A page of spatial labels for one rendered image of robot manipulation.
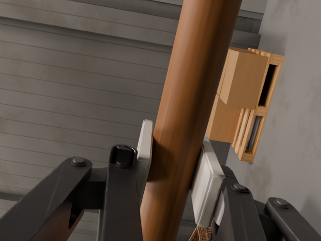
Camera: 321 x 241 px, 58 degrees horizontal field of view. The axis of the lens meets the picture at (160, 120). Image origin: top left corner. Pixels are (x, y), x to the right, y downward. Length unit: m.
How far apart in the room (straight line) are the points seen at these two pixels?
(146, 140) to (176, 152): 0.02
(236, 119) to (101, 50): 1.83
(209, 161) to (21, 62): 3.98
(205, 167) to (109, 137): 3.83
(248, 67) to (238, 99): 0.31
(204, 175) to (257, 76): 2.77
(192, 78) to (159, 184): 0.06
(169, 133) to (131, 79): 3.59
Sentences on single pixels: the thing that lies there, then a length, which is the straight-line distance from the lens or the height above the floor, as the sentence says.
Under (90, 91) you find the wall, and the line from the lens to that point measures 3.85.
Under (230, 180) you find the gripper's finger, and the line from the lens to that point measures 0.16.
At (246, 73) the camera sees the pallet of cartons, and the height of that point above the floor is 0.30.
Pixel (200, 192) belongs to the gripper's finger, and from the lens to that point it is 0.16.
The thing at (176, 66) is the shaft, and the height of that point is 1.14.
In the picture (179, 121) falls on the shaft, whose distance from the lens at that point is 0.16.
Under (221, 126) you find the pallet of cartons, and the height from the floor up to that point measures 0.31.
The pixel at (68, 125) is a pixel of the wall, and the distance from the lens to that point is 4.05.
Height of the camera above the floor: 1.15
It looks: 2 degrees down
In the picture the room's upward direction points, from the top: 81 degrees counter-clockwise
